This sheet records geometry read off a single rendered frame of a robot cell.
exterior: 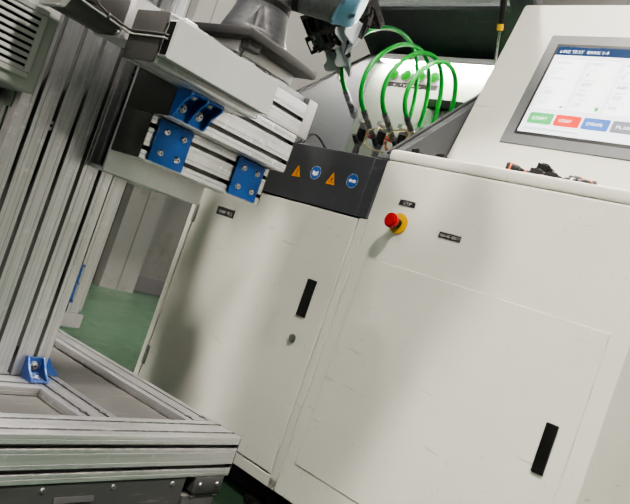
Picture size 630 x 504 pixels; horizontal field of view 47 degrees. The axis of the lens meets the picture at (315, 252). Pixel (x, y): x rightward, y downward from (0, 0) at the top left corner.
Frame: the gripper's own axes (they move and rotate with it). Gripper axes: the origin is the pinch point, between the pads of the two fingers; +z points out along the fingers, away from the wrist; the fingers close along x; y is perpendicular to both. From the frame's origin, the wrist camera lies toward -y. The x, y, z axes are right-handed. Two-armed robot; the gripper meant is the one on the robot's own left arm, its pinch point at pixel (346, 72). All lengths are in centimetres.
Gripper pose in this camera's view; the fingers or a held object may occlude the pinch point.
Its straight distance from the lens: 220.7
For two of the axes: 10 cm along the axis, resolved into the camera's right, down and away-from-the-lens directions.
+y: -7.0, 4.6, -5.5
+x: 6.0, -0.4, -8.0
